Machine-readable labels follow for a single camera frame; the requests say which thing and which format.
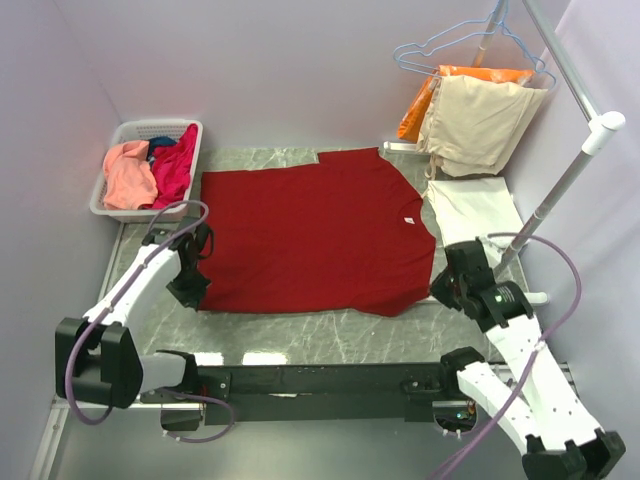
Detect dark red t-shirt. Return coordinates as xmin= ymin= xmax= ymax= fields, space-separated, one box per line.
xmin=199 ymin=148 xmax=436 ymax=317

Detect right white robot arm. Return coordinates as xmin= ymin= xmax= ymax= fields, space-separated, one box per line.
xmin=430 ymin=239 xmax=626 ymax=479

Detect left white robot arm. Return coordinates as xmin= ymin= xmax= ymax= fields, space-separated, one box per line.
xmin=55 ymin=217 xmax=213 ymax=409

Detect folded white t-shirt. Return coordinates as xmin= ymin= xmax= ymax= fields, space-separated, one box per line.
xmin=424 ymin=177 xmax=524 ymax=246

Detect magenta shirt in basket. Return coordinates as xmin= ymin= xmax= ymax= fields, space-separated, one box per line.
xmin=149 ymin=123 xmax=199 ymax=210

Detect salmon pink shirt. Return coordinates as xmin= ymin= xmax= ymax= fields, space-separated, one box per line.
xmin=103 ymin=140 xmax=158 ymax=210

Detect dark blue shirt in basket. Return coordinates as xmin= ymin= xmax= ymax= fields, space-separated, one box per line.
xmin=147 ymin=136 xmax=176 ymax=163

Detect white plastic laundry basket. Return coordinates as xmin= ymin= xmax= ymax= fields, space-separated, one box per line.
xmin=89 ymin=118 xmax=204 ymax=223

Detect beige hanging garment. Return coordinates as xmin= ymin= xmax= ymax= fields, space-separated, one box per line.
xmin=416 ymin=75 xmax=548 ymax=177

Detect orange hanging garment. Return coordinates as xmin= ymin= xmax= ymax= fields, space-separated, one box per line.
xmin=397 ymin=65 xmax=535 ymax=143

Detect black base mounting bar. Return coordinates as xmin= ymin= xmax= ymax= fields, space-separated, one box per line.
xmin=138 ymin=363 xmax=494 ymax=434

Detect white metal clothes rack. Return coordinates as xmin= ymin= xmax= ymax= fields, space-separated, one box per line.
xmin=398 ymin=1 xmax=639 ymax=302

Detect blue wire hanger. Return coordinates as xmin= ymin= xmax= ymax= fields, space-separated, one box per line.
xmin=392 ymin=1 xmax=557 ymax=88

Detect aluminium rail frame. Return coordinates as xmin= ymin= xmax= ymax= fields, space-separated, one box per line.
xmin=29 ymin=363 xmax=604 ymax=480

